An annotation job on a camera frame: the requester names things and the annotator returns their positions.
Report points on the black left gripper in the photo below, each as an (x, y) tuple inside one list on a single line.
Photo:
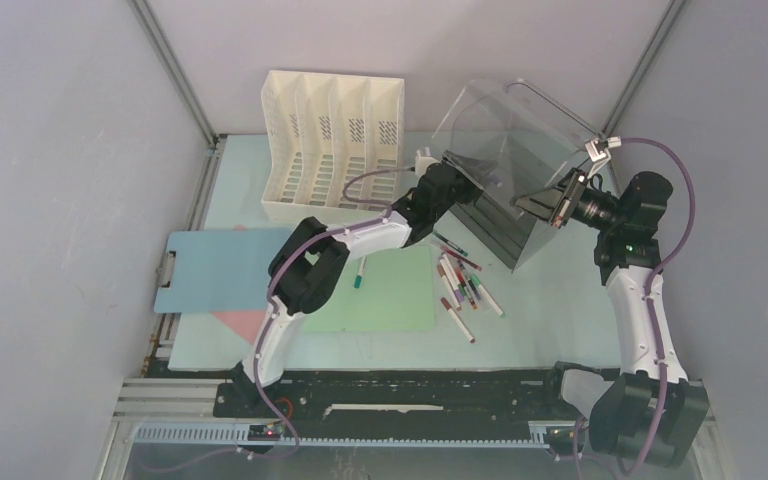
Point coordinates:
[(471, 175)]

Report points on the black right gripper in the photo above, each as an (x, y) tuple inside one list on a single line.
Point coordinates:
[(544, 203)]

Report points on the transparent grey drawer box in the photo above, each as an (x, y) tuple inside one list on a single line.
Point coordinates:
[(535, 141)]

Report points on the teal capped white marker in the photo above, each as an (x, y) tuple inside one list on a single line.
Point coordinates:
[(360, 273)]

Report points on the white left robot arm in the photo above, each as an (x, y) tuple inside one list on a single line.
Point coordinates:
[(306, 269)]

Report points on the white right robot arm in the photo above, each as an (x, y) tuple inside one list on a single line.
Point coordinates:
[(650, 412)]

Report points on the green tipped dark pen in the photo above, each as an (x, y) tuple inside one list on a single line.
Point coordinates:
[(450, 244)]

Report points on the dark red pen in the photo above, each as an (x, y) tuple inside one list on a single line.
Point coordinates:
[(461, 258)]

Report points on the green capped white marker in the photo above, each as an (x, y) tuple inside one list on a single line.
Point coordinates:
[(484, 292)]

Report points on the brown capped white marker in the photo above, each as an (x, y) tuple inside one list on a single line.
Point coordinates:
[(448, 287)]

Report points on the red capped white marker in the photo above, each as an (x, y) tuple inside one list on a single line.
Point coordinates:
[(458, 321)]

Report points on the green clipboard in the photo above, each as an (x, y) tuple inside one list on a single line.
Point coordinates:
[(396, 295)]

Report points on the white file organizer rack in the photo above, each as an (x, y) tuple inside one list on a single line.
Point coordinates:
[(336, 144)]

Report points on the pink paper sheet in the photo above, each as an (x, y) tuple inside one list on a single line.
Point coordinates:
[(246, 324)]

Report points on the blue clipboard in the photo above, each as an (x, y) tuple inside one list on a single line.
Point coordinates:
[(217, 270)]

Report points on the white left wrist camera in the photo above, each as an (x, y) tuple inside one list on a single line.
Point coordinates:
[(423, 161)]

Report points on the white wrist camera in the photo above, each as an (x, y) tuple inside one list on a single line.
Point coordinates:
[(599, 152), (423, 161)]

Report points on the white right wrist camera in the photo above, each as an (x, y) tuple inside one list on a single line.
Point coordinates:
[(599, 152)]

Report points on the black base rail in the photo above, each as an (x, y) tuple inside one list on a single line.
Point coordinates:
[(414, 405)]

